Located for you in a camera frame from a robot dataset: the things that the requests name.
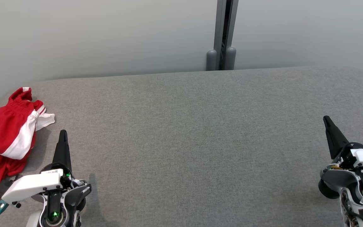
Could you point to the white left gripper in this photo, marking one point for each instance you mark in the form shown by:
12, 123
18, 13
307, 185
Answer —
30, 187

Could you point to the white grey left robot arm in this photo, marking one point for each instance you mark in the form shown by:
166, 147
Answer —
74, 195

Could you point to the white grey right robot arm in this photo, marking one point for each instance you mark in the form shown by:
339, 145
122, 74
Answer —
336, 183

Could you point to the grey partition post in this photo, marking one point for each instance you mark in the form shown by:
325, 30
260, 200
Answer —
224, 25

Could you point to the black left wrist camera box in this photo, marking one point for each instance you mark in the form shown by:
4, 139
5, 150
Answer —
2, 188

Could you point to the grey rounded post cap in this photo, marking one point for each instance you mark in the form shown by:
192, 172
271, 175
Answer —
230, 59
211, 61

